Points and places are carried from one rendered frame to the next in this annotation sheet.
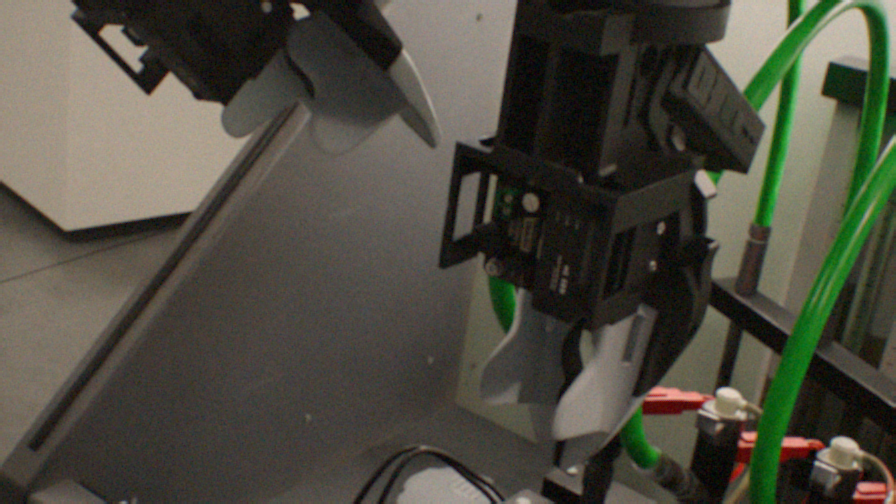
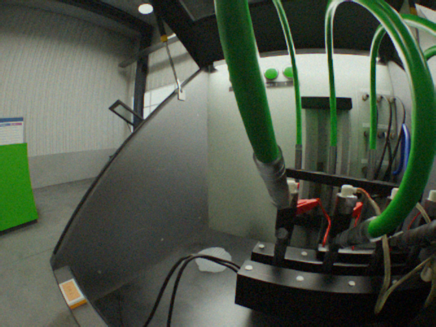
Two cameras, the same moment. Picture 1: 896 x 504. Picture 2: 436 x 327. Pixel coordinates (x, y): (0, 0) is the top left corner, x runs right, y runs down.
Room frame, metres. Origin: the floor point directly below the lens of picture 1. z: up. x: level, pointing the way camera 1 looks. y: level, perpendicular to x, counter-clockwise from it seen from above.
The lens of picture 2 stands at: (0.61, -0.03, 1.16)
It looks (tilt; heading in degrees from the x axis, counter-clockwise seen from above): 7 degrees down; 355
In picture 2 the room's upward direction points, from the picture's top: straight up
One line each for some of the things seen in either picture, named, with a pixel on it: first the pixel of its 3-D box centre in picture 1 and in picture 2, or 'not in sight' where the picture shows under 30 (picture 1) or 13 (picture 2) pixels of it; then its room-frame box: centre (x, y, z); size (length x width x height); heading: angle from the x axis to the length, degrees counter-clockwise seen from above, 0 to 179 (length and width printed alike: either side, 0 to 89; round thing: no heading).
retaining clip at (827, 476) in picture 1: (830, 465); not in sight; (0.71, -0.26, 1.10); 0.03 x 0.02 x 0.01; 145
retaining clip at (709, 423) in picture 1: (714, 414); (347, 197); (0.75, -0.20, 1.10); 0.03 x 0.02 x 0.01; 145
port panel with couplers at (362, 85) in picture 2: not in sight; (379, 132); (0.88, -0.49, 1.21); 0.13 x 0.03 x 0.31; 55
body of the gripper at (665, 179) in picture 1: (596, 144); not in sight; (0.48, -0.06, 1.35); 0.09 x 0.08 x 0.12; 145
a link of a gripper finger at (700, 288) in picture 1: (646, 291); not in sight; (0.48, -0.09, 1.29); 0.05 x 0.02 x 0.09; 55
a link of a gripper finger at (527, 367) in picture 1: (524, 370); not in sight; (0.49, -0.04, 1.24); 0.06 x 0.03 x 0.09; 145
